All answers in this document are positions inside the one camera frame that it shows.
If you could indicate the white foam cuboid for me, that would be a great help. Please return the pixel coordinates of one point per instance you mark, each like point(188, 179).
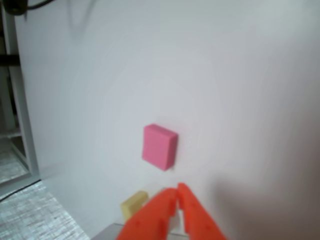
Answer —
point(178, 222)

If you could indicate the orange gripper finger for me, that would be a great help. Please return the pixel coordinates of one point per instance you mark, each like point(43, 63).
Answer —
point(150, 220)
point(197, 217)

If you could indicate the white cardboard bin box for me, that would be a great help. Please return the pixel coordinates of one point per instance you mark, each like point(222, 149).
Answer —
point(107, 232)

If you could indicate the yellow foam cuboid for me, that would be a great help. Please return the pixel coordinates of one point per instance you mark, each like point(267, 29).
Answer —
point(132, 205)

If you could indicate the pink foam cuboid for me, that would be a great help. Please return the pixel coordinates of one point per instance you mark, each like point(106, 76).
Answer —
point(157, 147)

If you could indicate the white shelf unit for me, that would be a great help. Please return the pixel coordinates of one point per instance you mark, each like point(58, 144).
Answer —
point(22, 112)

